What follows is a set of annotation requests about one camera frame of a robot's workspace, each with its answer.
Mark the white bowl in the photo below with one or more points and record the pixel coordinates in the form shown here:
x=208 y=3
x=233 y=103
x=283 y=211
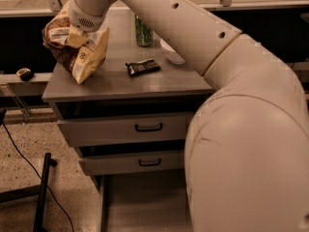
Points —
x=170 y=53

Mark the yellow black tape measure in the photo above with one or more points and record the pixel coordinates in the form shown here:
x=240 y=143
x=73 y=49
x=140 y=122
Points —
x=25 y=74

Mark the grey drawer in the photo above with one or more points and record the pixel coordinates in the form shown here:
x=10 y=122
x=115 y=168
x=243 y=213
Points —
x=133 y=162
x=125 y=129
x=144 y=202

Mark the grey drawer cabinet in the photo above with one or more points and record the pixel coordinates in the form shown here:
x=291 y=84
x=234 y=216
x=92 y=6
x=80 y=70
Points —
x=111 y=91

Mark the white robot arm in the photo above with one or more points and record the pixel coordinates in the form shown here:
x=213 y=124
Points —
x=246 y=151

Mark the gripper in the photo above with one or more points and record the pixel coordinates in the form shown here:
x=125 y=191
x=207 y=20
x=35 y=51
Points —
x=84 y=15

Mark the bottom grey drawer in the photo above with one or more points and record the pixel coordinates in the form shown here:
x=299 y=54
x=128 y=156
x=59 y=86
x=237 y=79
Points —
x=144 y=202

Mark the top grey drawer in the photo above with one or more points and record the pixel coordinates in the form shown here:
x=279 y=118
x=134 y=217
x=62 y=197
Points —
x=125 y=129

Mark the green soda can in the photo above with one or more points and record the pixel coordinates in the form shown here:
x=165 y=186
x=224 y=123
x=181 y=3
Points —
x=143 y=33

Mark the middle grey drawer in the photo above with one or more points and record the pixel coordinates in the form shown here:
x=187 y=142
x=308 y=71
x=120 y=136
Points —
x=133 y=162

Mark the brown and yellow chip bag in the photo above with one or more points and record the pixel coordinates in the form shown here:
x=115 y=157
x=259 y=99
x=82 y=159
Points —
x=80 y=62

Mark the black snack packet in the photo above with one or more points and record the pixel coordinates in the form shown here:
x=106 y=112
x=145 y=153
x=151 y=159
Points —
x=141 y=67

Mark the black metal stand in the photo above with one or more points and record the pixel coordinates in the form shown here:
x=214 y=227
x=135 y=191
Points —
x=39 y=190

